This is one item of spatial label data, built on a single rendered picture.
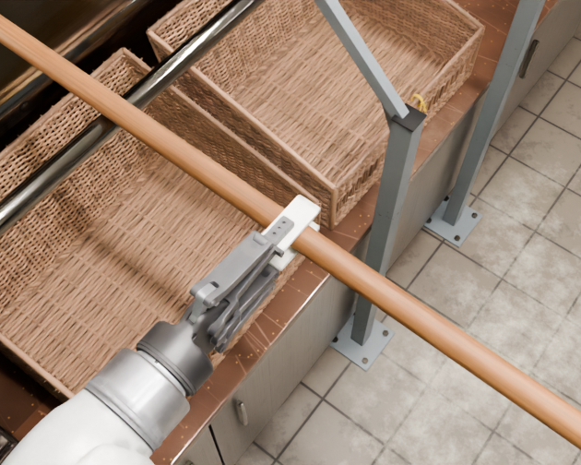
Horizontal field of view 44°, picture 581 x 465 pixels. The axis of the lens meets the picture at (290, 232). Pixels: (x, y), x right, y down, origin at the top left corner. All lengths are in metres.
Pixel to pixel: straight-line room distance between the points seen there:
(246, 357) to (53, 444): 0.74
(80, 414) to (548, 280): 1.71
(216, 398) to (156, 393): 0.68
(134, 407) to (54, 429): 0.07
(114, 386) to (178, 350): 0.07
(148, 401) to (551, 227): 1.78
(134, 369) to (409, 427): 1.34
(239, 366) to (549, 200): 1.29
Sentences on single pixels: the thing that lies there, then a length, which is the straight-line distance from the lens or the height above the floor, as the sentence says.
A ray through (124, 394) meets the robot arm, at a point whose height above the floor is 1.23.
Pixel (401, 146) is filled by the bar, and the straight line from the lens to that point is 1.22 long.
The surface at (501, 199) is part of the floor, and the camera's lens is 2.31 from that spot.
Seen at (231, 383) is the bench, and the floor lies 0.58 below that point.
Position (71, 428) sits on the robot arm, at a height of 1.24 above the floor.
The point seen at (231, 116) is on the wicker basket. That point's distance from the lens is 1.45.
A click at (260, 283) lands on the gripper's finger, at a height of 1.17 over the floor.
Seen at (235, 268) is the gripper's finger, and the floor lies 1.24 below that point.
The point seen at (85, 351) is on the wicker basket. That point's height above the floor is 0.59.
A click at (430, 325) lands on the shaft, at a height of 1.20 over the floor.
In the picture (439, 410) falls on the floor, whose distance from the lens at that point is 1.98.
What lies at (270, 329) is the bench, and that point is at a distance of 1.39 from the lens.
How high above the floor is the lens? 1.86
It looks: 60 degrees down
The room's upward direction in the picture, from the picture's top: straight up
